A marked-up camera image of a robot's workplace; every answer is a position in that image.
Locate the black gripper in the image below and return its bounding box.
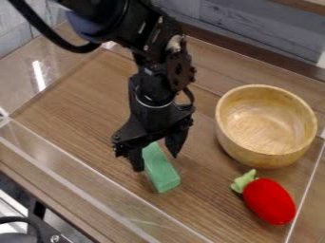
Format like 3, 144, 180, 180
110, 94, 196, 173

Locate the green rectangular block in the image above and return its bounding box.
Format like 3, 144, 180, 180
141, 142, 181, 194

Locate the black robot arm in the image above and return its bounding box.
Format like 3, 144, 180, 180
52, 0, 196, 172

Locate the brown wooden bowl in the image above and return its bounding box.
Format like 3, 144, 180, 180
213, 84, 316, 169

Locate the red plush strawberry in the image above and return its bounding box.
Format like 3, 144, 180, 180
229, 169, 296, 225

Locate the clear acrylic front wall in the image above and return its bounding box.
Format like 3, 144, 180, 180
0, 114, 212, 243

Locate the black cable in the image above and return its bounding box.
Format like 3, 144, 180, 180
5, 0, 102, 54

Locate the black metal table bracket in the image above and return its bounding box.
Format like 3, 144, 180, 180
28, 201, 72, 243

